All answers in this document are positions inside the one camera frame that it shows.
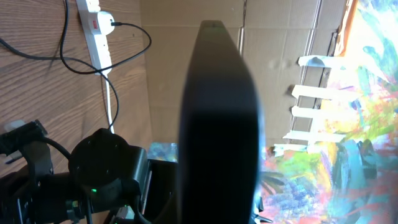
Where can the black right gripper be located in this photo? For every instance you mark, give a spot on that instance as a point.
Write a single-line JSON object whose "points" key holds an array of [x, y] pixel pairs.
{"points": [[17, 197]]}

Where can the Samsung Galaxy smartphone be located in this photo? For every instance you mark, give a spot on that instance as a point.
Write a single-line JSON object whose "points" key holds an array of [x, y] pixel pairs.
{"points": [[220, 134]]}

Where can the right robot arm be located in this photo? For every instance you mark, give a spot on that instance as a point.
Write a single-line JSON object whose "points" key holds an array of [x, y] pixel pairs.
{"points": [[102, 172]]}

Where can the white charger plug adapter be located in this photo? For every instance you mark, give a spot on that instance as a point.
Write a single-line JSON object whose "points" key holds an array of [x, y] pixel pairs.
{"points": [[100, 23]]}

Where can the white power strip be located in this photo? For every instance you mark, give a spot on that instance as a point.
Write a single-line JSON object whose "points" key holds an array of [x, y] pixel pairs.
{"points": [[97, 44]]}

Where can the cardboard backdrop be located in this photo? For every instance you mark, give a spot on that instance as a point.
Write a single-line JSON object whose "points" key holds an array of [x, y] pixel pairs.
{"points": [[270, 36]]}

